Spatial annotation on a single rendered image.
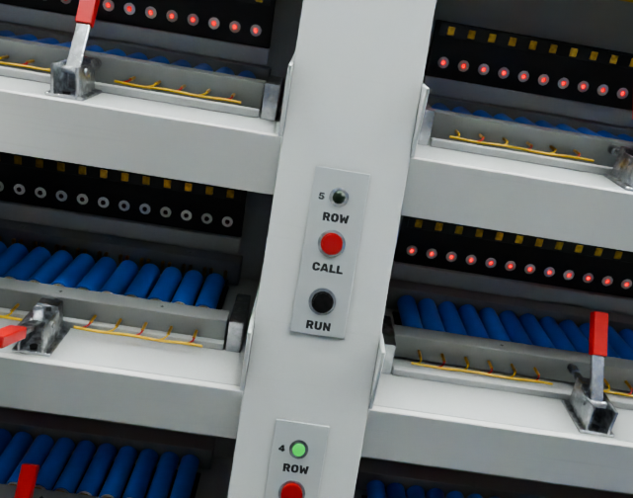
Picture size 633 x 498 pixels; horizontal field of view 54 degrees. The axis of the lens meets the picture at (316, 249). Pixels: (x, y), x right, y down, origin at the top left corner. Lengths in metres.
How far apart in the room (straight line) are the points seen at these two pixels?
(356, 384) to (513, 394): 0.14
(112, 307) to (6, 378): 0.09
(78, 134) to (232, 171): 0.11
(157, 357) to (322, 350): 0.13
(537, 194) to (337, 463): 0.25
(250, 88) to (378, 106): 0.12
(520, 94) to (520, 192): 0.20
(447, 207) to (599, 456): 0.23
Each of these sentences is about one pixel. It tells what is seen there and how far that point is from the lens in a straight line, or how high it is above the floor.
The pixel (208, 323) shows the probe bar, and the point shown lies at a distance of 0.51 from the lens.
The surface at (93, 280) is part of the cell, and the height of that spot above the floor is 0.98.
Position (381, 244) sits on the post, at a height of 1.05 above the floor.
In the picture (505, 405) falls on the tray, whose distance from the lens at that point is 0.53.
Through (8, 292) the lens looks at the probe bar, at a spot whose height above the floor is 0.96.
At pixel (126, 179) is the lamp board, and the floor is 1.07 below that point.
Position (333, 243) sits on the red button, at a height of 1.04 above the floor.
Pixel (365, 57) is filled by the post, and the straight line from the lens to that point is 0.47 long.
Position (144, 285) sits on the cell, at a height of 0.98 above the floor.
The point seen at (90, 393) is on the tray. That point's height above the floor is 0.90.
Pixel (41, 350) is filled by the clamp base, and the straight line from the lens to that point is 0.50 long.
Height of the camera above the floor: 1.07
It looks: 4 degrees down
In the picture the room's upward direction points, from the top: 9 degrees clockwise
